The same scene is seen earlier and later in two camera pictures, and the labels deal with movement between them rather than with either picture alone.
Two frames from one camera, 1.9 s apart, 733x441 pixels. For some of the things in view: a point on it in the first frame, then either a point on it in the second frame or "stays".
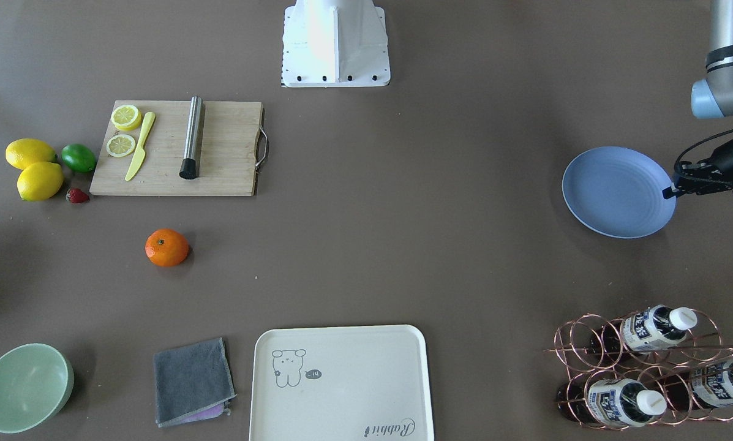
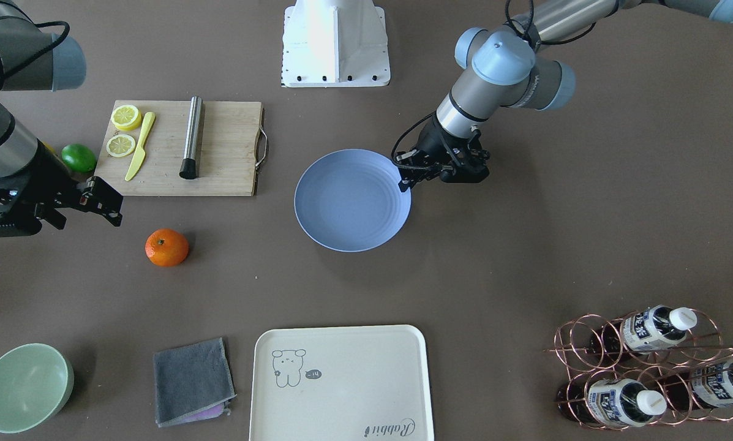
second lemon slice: [120, 146] stays
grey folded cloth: [192, 383] stays
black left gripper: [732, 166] to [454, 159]
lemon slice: [126, 117] stays
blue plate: [617, 192] to [350, 200]
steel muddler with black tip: [188, 168] stays
